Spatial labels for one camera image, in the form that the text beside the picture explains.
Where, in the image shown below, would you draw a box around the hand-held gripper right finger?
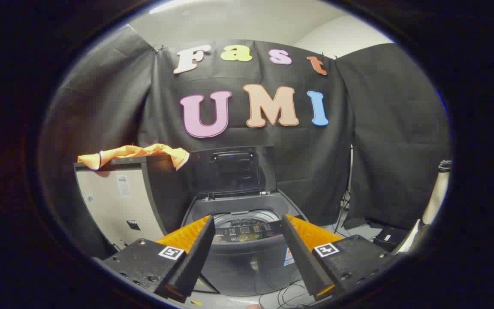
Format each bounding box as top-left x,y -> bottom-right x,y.
280,214 -> 398,301

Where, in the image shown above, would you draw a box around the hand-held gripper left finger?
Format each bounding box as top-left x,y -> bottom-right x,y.
101,215 -> 216,303

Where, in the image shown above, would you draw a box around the grey top-load washing machine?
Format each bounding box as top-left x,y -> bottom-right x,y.
181,190 -> 310,297

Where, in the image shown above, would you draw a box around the orange buttoned garment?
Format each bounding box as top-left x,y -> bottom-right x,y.
77,143 -> 190,171

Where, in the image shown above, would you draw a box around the thin black stand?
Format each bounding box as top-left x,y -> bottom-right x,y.
333,145 -> 355,234

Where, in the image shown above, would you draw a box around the black box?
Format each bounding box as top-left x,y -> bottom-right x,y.
372,227 -> 410,252

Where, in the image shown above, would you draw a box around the grey and white cabinet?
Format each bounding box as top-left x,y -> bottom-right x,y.
74,154 -> 192,251

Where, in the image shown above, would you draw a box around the black backdrop cloth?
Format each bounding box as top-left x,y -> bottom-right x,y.
39,26 -> 451,258

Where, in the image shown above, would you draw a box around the cream pole with black cap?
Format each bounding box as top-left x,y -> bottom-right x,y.
422,160 -> 452,226

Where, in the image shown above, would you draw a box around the black floor cables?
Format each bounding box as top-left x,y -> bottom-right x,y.
258,279 -> 316,309

